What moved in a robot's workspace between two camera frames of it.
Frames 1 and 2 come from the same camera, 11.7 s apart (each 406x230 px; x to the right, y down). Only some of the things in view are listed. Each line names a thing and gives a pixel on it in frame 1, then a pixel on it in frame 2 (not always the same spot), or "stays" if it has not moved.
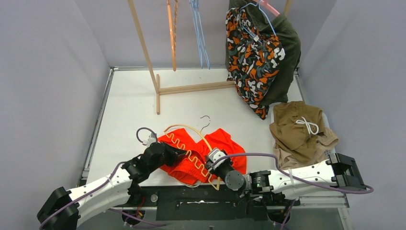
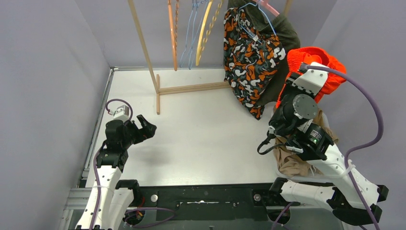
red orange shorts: [204, 162] → [312, 56]
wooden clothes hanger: [174, 34] stays
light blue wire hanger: [193, 7] → [187, 32]
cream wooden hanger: [189, 152] → [210, 27]
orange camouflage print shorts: [253, 60] stays
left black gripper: [174, 154] → [136, 131]
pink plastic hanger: [264, 3] stays
